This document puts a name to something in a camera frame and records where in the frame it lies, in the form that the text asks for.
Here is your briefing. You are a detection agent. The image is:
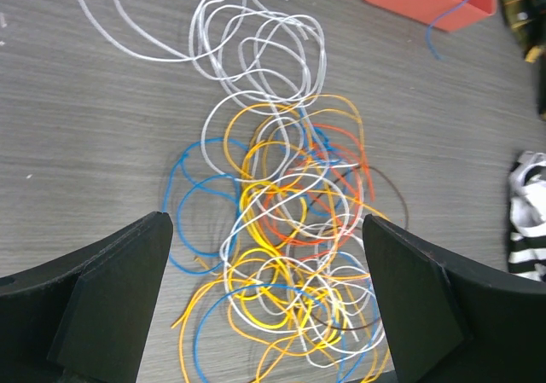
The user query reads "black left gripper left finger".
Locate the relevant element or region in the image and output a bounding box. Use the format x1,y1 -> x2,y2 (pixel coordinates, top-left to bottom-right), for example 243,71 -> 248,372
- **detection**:
1,212 -> 173,382

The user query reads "brown wire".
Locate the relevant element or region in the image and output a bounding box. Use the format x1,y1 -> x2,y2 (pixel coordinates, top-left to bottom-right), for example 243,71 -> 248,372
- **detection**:
306,165 -> 410,331

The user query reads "white wire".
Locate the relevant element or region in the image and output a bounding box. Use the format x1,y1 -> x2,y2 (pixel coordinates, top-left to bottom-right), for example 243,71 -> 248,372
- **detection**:
70,0 -> 385,369

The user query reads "black white striped cloth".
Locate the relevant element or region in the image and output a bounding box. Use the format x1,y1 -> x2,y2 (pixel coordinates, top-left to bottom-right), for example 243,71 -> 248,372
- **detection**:
508,151 -> 545,282

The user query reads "blue wire in orange bin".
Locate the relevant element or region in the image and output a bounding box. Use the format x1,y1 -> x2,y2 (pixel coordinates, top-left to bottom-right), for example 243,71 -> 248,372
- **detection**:
426,0 -> 478,61

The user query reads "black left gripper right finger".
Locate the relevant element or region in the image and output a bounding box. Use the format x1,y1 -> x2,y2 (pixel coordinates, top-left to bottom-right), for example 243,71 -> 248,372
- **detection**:
363,215 -> 545,382

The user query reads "yellow wire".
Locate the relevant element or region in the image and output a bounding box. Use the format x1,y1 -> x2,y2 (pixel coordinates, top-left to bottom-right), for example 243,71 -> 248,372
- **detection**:
170,95 -> 392,383

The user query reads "light blue wire coil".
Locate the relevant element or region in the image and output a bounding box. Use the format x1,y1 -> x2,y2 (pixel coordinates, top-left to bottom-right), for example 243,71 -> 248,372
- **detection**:
161,137 -> 253,276

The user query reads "yellow plaid cloth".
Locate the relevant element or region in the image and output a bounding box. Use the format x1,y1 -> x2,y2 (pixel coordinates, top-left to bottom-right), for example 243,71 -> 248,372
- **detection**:
498,0 -> 545,120

